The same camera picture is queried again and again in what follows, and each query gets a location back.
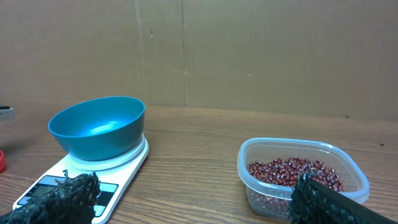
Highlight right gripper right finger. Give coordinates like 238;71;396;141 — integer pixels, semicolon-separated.
289;173;395;224

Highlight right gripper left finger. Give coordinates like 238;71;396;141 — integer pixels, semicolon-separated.
1;170;101;224

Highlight red plastic measuring scoop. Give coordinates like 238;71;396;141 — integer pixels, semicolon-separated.
0;151;6;172

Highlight white digital kitchen scale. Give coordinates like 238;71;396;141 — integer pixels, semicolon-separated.
12;135;149;224

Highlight teal plastic bowl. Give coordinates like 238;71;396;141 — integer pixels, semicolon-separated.
48;96;146;161

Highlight red adzuki beans in container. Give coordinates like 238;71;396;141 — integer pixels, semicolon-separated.
246;157;344;192

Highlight clear plastic food container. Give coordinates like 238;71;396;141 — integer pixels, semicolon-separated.
237;138;370;220

